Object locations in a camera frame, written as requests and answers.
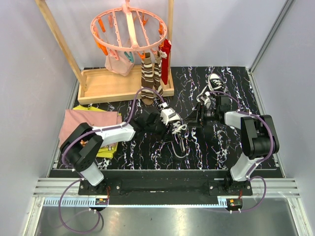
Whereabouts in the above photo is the pink round clip hanger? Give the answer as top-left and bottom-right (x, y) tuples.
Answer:
(90, 0), (170, 63)

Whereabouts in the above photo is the yellow folded t-shirt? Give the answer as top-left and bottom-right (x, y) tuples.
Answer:
(73, 105), (122, 159)

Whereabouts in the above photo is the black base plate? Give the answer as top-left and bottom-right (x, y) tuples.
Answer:
(78, 170), (254, 196)

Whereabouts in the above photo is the black marble pattern mat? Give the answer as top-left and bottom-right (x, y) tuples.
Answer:
(53, 66), (279, 170)

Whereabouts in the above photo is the black sneaker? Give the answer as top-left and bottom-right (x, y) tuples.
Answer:
(169, 113), (187, 159)
(208, 73), (227, 93)

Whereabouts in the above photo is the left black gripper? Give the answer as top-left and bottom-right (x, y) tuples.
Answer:
(146, 116), (174, 143)

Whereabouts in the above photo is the pink cloth hanging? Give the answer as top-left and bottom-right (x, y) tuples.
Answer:
(105, 52), (134, 76)

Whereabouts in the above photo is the purple cable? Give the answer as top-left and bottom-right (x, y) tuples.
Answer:
(58, 87), (167, 233)
(209, 90), (274, 213)

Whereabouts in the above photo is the wooden rack frame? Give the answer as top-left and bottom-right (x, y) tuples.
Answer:
(34, 0), (175, 105)

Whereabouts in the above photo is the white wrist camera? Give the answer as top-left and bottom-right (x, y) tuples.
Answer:
(199, 91), (212, 109)
(160, 108), (179, 125)

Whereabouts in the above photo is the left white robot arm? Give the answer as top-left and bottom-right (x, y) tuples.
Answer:
(61, 111), (170, 195)

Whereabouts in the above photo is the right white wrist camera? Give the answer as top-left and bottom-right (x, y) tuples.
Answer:
(199, 91), (212, 109)

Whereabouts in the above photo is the aluminium rail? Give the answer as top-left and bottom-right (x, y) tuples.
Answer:
(33, 178), (300, 208)

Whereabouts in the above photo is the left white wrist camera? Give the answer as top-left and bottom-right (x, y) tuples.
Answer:
(160, 108), (179, 125)

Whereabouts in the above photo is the brown striped sock right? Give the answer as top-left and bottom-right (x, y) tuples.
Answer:
(153, 51), (163, 96)

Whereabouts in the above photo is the brown striped sock left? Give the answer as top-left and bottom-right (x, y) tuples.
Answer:
(141, 53), (154, 105)

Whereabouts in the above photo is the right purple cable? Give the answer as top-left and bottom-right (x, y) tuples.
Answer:
(209, 90), (274, 213)

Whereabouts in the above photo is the white shoelace sneaker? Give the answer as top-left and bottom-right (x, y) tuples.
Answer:
(196, 84), (225, 102)
(171, 120), (187, 135)

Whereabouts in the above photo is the red sock hanging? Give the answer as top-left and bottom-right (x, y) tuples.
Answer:
(161, 39), (171, 85)

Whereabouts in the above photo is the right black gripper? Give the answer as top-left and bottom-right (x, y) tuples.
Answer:
(183, 102), (219, 128)

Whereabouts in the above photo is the brown striped sock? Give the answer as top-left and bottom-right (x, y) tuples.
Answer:
(141, 53), (154, 105)
(153, 51), (163, 96)

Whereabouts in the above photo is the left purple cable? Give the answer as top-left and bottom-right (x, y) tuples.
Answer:
(58, 87), (167, 233)

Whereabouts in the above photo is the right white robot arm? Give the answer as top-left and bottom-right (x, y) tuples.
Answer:
(184, 95), (280, 195)

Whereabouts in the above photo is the pink folded t-shirt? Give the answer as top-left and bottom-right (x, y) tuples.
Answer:
(59, 110), (122, 147)

